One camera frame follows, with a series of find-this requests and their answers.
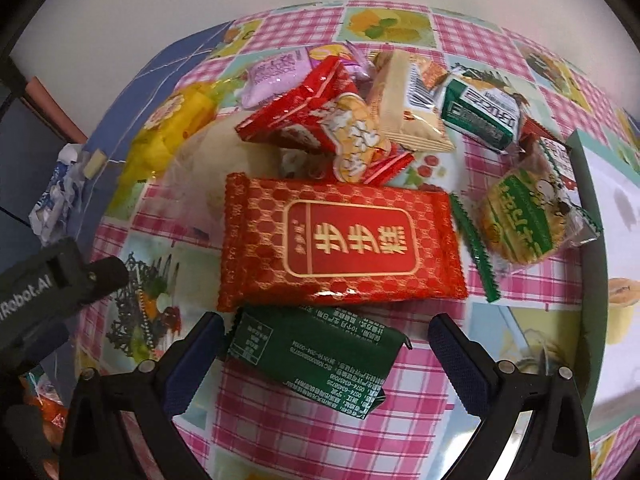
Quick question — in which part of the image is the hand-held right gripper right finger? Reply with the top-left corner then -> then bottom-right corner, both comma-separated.
429,312 -> 593,480

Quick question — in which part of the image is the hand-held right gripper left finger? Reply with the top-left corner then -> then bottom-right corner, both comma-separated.
59,311 -> 227,480

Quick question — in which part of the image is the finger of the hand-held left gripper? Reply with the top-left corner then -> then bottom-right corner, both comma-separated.
89,256 -> 130,304

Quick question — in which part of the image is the white tray box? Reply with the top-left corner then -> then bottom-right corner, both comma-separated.
564,129 -> 640,442

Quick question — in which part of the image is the white round bun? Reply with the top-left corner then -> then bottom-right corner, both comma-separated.
164,119 -> 282,222

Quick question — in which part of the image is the round cookie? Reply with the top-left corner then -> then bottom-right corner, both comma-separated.
449,136 -> 602,304

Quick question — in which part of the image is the large red patterned snack packet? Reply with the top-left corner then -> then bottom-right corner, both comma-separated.
216,172 -> 469,314

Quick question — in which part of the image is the small red snack packet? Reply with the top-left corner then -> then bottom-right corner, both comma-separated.
519,119 -> 562,149

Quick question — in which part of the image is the red popcorn snack packet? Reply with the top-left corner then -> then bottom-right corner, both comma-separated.
234,56 -> 417,185

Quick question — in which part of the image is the crumpled blue white wrapper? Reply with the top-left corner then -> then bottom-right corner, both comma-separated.
29,141 -> 97,247

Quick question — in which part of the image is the orange plastic bag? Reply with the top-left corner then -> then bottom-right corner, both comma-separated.
19,374 -> 69,442

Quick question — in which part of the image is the dark green snack packet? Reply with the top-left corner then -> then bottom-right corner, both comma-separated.
224,306 -> 412,419

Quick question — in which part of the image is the yellow snack packet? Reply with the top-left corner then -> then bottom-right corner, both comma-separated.
106,81 -> 222,212

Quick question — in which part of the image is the yellow pudding cup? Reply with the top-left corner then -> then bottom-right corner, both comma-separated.
606,277 -> 640,347

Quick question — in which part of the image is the small green white snack packet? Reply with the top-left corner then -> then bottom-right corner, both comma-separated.
439,74 -> 524,154

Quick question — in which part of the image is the beige wafer packet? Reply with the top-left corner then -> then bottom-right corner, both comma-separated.
369,50 -> 457,154

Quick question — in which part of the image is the purple snack packet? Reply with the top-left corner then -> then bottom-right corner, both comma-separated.
242,50 -> 314,109

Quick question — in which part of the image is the orange snack packet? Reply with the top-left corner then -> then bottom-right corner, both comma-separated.
414,59 -> 452,92

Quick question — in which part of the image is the purple yellow candy packet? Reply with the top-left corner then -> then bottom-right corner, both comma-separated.
309,41 -> 374,79

